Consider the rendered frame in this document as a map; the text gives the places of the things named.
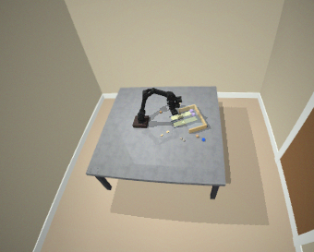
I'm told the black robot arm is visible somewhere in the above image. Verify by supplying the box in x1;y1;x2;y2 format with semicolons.
138;88;182;124

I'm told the cream strip with cyan dots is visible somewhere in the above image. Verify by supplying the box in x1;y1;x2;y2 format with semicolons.
173;120;186;126

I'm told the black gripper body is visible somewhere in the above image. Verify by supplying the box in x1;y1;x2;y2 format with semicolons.
167;102;178;115

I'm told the pale yellow strip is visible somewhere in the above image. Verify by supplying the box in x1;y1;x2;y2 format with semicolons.
171;114;183;120

